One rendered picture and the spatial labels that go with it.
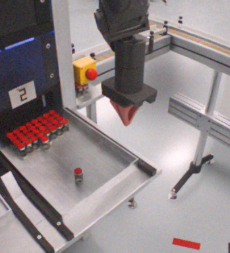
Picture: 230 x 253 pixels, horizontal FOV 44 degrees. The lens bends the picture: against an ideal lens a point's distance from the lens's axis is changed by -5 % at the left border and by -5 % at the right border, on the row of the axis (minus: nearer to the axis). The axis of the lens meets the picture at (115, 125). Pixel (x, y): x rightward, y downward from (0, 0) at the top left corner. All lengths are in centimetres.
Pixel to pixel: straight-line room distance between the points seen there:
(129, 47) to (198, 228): 141
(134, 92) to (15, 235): 43
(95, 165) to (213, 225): 114
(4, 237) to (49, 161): 26
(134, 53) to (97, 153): 41
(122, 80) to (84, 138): 39
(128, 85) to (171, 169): 153
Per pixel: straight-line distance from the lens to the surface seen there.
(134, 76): 55
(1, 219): 73
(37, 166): 85
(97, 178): 79
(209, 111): 163
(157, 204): 184
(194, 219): 182
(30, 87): 90
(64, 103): 101
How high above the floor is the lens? 148
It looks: 39 degrees down
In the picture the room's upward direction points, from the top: straight up
